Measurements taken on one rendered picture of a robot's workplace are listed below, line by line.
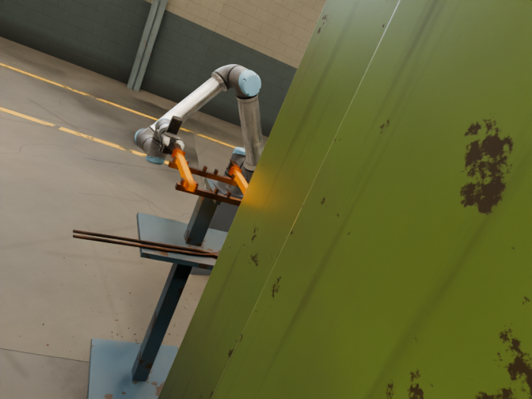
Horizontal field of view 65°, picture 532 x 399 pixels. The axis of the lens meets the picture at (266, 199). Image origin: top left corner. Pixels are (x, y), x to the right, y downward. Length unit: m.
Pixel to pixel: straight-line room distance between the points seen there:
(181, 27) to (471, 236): 8.12
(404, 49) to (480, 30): 0.13
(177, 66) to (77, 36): 1.78
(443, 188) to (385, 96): 0.20
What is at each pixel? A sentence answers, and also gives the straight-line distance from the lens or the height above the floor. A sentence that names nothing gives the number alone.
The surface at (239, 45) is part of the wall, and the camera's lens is 8.60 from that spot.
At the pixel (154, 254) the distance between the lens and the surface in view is 1.47.
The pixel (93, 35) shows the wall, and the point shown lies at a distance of 8.60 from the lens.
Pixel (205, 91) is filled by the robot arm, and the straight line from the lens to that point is 2.25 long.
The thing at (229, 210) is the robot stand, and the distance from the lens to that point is 2.66.
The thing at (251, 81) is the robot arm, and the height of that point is 1.29.
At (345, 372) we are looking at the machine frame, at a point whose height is 1.06.
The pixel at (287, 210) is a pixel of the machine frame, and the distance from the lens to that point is 1.03.
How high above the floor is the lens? 1.41
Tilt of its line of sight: 17 degrees down
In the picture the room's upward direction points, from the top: 24 degrees clockwise
